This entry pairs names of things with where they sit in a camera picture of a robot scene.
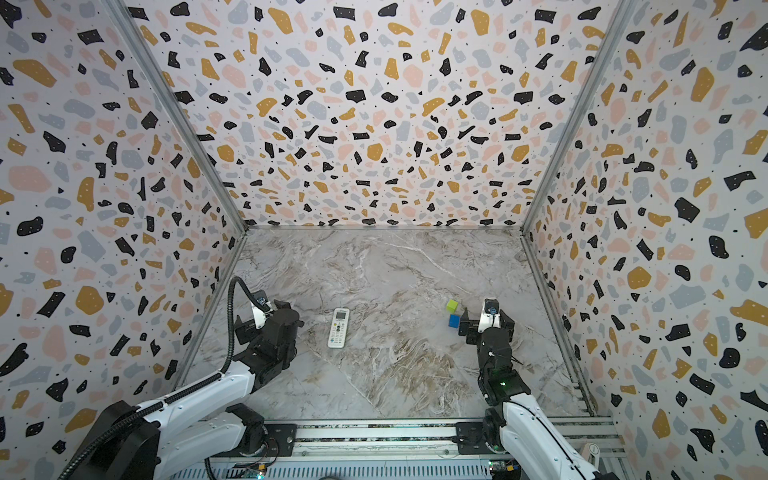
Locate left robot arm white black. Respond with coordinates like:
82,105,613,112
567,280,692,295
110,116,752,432
59,301,304,479

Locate white remote control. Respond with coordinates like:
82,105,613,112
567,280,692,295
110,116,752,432
327,308,350,349

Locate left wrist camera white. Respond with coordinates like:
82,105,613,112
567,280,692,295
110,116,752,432
249,290,273,329

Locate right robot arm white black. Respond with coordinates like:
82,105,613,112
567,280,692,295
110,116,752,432
458,299,617,479

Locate white handle object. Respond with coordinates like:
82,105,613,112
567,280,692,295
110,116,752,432
581,443,601,469

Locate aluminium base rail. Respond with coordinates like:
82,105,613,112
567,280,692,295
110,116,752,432
167,418,625,480

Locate black corrugated cable conduit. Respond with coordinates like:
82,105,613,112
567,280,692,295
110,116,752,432
56,275,265,480

